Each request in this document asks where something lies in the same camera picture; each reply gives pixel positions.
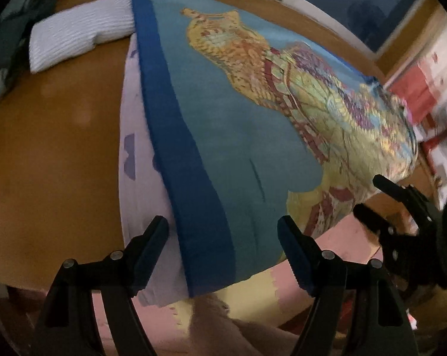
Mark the large glass window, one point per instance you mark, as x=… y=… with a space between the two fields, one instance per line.
x=357 y=0

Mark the foam puzzle floor mat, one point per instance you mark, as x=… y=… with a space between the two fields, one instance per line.
x=245 y=296

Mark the purple dotted mat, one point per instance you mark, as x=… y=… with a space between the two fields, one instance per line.
x=138 y=200

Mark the blue patterned scarf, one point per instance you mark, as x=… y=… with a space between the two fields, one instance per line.
x=227 y=137

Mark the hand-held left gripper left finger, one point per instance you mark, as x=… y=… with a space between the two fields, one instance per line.
x=155 y=252

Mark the red and cream floral curtain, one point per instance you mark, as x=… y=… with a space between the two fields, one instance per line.
x=416 y=85

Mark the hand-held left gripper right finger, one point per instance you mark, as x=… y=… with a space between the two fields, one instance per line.
x=295 y=259

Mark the stack of dark folded clothes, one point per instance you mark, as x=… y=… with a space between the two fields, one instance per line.
x=8 y=44

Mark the white ribbed pillow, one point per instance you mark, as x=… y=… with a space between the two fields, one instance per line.
x=79 y=26

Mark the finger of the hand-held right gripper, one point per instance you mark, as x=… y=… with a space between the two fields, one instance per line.
x=373 y=224
x=412 y=200

